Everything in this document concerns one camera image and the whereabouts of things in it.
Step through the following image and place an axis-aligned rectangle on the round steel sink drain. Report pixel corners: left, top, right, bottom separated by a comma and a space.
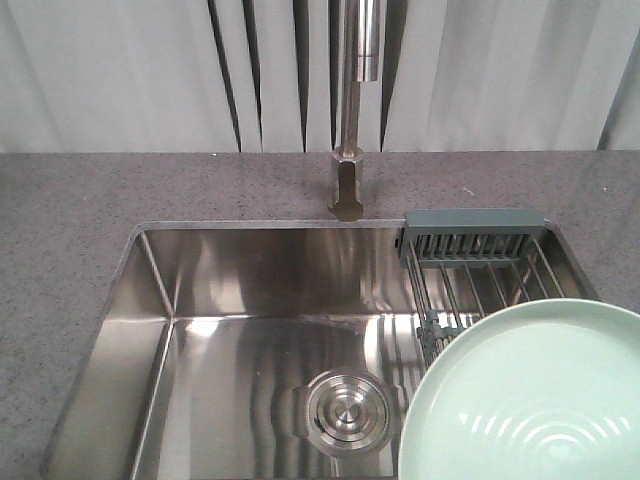
291, 368, 401, 458

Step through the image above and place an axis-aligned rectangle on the grey metal dish drying rack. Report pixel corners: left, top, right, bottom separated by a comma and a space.
396, 208, 567, 366

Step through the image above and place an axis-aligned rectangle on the white pleated curtain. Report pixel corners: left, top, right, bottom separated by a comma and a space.
1, 1, 639, 153

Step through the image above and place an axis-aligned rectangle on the light green round plate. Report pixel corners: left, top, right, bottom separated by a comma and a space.
398, 299, 639, 479

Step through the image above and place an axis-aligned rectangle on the stainless steel sink basin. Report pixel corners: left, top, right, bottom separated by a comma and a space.
42, 219, 595, 479

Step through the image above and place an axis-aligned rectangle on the stainless steel faucet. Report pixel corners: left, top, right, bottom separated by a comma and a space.
328, 0, 381, 222

